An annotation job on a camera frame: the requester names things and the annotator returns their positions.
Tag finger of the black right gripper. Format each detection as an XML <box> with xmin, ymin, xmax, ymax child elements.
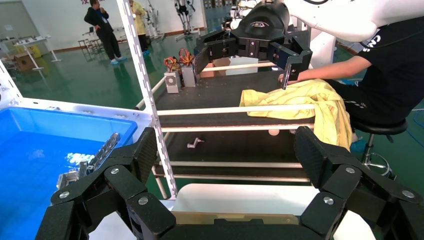
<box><xmin>193</xmin><ymin>29</ymin><xmax>239</xmax><ymax>76</ymax></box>
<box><xmin>267</xmin><ymin>31</ymin><xmax>313</xmax><ymax>90</ymax></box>

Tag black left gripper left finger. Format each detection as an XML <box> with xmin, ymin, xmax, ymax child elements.
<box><xmin>34</xmin><ymin>126</ymin><xmax>176</xmax><ymax>240</ymax></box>

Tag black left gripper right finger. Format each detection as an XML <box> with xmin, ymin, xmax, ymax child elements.
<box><xmin>293</xmin><ymin>125</ymin><xmax>424</xmax><ymax>240</ymax></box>

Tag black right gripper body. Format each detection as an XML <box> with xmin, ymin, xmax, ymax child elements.
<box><xmin>230</xmin><ymin>1</ymin><xmax>293</xmax><ymax>60</ymax></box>

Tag bare forearm of seated person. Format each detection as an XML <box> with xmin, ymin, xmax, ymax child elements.
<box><xmin>296</xmin><ymin>55</ymin><xmax>374</xmax><ymax>82</ymax></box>

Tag white plastic container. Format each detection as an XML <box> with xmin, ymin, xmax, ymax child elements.
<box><xmin>226</xmin><ymin>56</ymin><xmax>260</xmax><ymax>76</ymax></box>

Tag bare hand of seated person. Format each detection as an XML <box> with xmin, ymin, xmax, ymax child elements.
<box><xmin>277</xmin><ymin>73</ymin><xmax>299</xmax><ymax>86</ymax></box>

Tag brown cardboard box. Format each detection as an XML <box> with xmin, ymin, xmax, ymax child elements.
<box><xmin>199</xmin><ymin>57</ymin><xmax>232</xmax><ymax>79</ymax></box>
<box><xmin>13</xmin><ymin>52</ymin><xmax>37</xmax><ymax>72</ymax></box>

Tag white robot body column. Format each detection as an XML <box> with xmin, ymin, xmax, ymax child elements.
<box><xmin>309</xmin><ymin>30</ymin><xmax>337</xmax><ymax>69</ymax></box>

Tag yellow work coat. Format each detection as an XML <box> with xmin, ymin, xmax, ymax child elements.
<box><xmin>239</xmin><ymin>78</ymin><xmax>353</xmax><ymax>152</ymax></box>

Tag silver power supply unit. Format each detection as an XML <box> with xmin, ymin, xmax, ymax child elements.
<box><xmin>180</xmin><ymin>64</ymin><xmax>197</xmax><ymax>88</ymax></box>
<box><xmin>163</xmin><ymin>70</ymin><xmax>182</xmax><ymax>94</ymax></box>

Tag white tube cart black mats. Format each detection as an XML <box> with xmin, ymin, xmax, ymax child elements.
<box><xmin>134</xmin><ymin>61</ymin><xmax>316</xmax><ymax>200</ymax></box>

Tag humanoid robot on stand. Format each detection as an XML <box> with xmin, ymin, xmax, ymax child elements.
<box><xmin>173</xmin><ymin>0</ymin><xmax>200</xmax><ymax>41</ymax></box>

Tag white slotted metal shelf rack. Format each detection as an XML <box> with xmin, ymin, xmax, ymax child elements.
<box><xmin>0</xmin><ymin>0</ymin><xmax>180</xmax><ymax>201</ymax></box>

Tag black round swivel stool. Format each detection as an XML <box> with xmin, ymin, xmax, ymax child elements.
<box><xmin>349</xmin><ymin>118</ymin><xmax>409</xmax><ymax>181</ymax></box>

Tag white equipment stand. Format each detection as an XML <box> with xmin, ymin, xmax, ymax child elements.
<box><xmin>144</xmin><ymin>0</ymin><xmax>166</xmax><ymax>40</ymax></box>

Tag small white pipe fitting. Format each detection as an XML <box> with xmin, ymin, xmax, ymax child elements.
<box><xmin>186</xmin><ymin>137</ymin><xmax>205</xmax><ymax>149</ymax></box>

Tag standing person yellow coat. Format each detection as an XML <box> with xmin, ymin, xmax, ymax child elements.
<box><xmin>128</xmin><ymin>0</ymin><xmax>152</xmax><ymax>56</ymax></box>

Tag blue plastic bin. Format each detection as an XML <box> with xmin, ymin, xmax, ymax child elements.
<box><xmin>0</xmin><ymin>106</ymin><xmax>139</xmax><ymax>240</ymax></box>

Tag seated person black shirt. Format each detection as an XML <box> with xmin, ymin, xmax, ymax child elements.
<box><xmin>326</xmin><ymin>16</ymin><xmax>424</xmax><ymax>154</ymax></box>

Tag standing person dark clothes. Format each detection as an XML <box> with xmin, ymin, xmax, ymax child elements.
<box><xmin>83</xmin><ymin>0</ymin><xmax>128</xmax><ymax>65</ymax></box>

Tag small wooden stool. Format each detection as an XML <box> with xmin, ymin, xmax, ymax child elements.
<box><xmin>77</xmin><ymin>38</ymin><xmax>104</xmax><ymax>55</ymax></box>

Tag yellow plastic bin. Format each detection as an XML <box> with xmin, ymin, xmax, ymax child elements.
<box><xmin>25</xmin><ymin>44</ymin><xmax>43</xmax><ymax>60</ymax></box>

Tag white table with clutter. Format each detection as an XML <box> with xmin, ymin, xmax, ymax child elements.
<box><xmin>0</xmin><ymin>34</ymin><xmax>63</xmax><ymax>72</ymax></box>

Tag orange black wire bundle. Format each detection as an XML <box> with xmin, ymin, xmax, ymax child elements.
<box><xmin>163</xmin><ymin>56</ymin><xmax>181</xmax><ymax>73</ymax></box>
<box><xmin>178</xmin><ymin>48</ymin><xmax>195</xmax><ymax>67</ymax></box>

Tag perforated metal bracket part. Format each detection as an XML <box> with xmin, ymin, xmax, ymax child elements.
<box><xmin>55</xmin><ymin>160</ymin><xmax>98</xmax><ymax>190</ymax></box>
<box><xmin>86</xmin><ymin>132</ymin><xmax>122</xmax><ymax>171</ymax></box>

